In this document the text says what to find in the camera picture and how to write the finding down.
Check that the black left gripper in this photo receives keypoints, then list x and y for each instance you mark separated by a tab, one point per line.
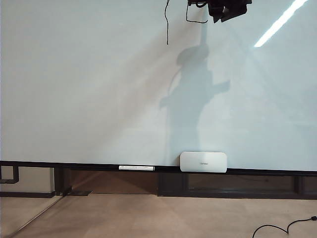
232	7

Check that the white glass whiteboard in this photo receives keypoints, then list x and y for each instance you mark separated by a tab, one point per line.
99	86

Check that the white rectangular whiteboard eraser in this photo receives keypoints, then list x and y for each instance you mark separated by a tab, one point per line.
203	162

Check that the white marker pen black cap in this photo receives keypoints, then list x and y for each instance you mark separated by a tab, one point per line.
136	168

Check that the black whiteboard marker tray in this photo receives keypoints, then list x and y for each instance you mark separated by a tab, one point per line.
99	168

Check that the black metal whiteboard stand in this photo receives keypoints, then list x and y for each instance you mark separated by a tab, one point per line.
62	181

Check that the dark wooden low cabinet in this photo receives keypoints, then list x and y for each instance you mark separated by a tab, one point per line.
173	184

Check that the black skirting board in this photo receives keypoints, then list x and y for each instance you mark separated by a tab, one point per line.
24	195

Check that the glass panel metal edge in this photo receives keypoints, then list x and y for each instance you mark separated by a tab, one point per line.
42	213

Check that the black wall pipe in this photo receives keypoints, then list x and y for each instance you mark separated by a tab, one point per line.
15	174

